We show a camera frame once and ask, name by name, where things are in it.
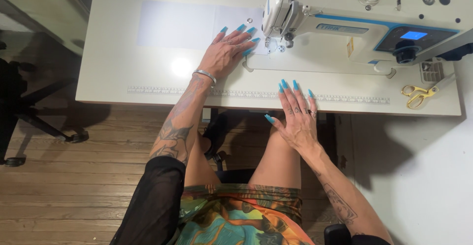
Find person's left hand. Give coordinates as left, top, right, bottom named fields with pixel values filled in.
left=197, top=24, right=261, bottom=81

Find person's right hand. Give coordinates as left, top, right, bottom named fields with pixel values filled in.
left=264, top=79, right=321, bottom=154

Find white fabric piece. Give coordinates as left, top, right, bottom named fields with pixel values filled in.
left=136, top=0, right=270, bottom=56

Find person's right leg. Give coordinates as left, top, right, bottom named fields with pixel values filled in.
left=248, top=112, right=302, bottom=190

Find person's leg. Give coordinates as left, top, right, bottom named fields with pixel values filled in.
left=248, top=112, right=302, bottom=190
left=184, top=131, right=222, bottom=187

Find measuring tape strip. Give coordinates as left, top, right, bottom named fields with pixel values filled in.
left=127, top=85, right=391, bottom=106

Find black knee lifter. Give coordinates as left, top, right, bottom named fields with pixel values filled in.
left=203, top=112, right=230, bottom=172

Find colourful printed dress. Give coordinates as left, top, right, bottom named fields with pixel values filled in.
left=166, top=184, right=315, bottom=245

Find person's left leg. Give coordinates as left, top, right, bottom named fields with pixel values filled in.
left=184, top=131, right=222, bottom=187

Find white industrial sewing machine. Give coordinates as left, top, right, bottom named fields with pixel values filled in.
left=262, top=0, right=473, bottom=66

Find beige plastic tray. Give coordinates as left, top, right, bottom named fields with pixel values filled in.
left=419, top=57, right=445, bottom=84

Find black sheer sleeve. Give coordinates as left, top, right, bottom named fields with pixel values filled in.
left=110, top=156, right=186, bottom=245

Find dark blue cloth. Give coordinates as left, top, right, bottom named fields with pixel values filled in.
left=438, top=43, right=473, bottom=62

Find glass top table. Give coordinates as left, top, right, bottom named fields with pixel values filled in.
left=0, top=0, right=97, bottom=55

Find black swivel chair with castors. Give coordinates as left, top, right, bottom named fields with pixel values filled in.
left=0, top=42, right=89, bottom=167

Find silver bracelet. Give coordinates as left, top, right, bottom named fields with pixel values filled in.
left=192, top=69, right=217, bottom=88

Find gold handled scissors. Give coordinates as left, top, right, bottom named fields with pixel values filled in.
left=402, top=72, right=457, bottom=110

